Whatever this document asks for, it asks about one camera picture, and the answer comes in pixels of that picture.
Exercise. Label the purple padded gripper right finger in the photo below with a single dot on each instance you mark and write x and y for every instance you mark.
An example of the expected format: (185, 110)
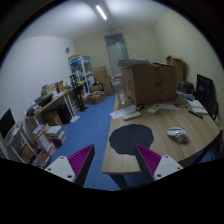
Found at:
(154, 166)

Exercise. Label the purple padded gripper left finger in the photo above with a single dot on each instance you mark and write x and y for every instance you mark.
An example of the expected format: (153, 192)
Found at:
(75, 167)

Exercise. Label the grey computer mouse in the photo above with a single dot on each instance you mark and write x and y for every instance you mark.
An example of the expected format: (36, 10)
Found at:
(178, 134)

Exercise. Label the dark round mouse pad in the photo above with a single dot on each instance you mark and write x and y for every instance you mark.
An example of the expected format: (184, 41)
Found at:
(124, 139)

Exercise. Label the stack of books on floor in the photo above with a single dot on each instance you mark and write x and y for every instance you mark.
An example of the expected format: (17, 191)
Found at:
(56, 135)

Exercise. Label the white remote control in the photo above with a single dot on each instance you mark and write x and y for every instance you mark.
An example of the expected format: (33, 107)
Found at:
(131, 115)

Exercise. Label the white calculator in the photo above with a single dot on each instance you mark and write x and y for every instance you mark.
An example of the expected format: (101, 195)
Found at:
(153, 109)

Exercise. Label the wooden side desk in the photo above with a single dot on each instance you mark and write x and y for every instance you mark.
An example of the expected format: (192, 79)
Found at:
(38, 118)

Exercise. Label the white paper sheet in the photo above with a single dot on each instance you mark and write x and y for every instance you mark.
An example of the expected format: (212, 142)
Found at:
(122, 112)

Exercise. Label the black pen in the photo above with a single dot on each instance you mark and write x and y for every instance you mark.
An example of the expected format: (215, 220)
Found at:
(195, 114)

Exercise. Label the white notebook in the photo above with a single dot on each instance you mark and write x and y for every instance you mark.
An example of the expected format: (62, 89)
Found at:
(197, 107)

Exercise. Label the wooden crate on floor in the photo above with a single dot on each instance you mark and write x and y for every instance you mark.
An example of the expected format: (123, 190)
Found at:
(96, 97)

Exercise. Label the black monitor on left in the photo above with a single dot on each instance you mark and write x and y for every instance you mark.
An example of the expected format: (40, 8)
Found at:
(6, 123)

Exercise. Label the black monitor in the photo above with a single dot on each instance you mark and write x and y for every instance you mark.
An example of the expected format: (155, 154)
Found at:
(6, 123)
(205, 92)

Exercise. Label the large cardboard box on table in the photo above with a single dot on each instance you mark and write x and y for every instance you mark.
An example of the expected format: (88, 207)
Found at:
(149, 84)

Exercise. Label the black monitor on right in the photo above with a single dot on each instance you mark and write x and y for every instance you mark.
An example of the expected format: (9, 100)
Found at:
(205, 92)

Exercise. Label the stacked cardboard boxes by door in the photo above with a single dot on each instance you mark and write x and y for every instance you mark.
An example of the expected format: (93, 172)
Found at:
(101, 75)

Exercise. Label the blue white display cabinet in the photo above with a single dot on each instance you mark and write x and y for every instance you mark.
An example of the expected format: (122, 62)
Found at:
(81, 67)

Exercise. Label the cardboard box behind right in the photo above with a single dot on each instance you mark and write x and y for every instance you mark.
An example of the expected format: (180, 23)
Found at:
(178, 63)

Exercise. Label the door with window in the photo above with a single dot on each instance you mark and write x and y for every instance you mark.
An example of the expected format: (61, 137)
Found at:
(117, 50)

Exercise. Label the ceiling light tube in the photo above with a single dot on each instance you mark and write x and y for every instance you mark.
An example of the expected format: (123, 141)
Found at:
(101, 12)

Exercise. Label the round wall clock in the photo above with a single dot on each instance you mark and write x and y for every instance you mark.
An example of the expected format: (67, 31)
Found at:
(67, 50)

